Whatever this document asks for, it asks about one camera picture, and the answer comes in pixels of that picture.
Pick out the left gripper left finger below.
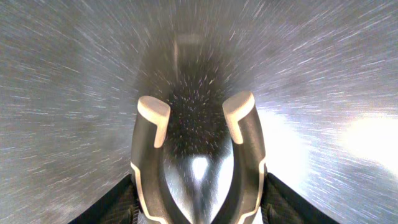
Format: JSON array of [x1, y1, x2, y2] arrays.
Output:
[[68, 174, 141, 224]]

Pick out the black and white pliers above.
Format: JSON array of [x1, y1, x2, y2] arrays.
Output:
[[130, 90, 267, 224]]

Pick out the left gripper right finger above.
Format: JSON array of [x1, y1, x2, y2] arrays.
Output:
[[261, 172, 340, 224]]

